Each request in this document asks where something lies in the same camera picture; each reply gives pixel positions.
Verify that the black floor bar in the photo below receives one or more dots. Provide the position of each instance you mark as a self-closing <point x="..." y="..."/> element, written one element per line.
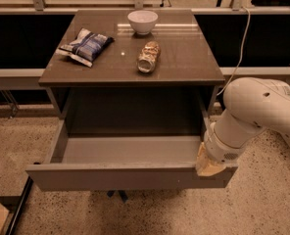
<point x="11" y="229"/>

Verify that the white ceramic bowl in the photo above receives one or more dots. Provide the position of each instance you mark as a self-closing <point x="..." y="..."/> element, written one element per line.
<point x="142" y="21"/>

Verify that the crushed metallic can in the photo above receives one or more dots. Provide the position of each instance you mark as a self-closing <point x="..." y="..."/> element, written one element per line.
<point x="148" y="57"/>

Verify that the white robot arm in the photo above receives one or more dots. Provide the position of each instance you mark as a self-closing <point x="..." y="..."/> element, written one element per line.
<point x="252" y="105"/>

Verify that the foam gripper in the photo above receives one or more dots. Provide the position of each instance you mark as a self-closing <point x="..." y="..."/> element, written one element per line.
<point x="220" y="151"/>

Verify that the grey top drawer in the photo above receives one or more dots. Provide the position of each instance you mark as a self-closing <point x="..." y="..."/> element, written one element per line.
<point x="128" y="139"/>

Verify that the blue white chip bag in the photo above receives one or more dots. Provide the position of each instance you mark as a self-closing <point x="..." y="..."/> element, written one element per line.
<point x="86" y="47"/>

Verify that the grey drawer cabinet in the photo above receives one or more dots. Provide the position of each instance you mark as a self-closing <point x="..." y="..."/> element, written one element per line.
<point x="186" y="58"/>

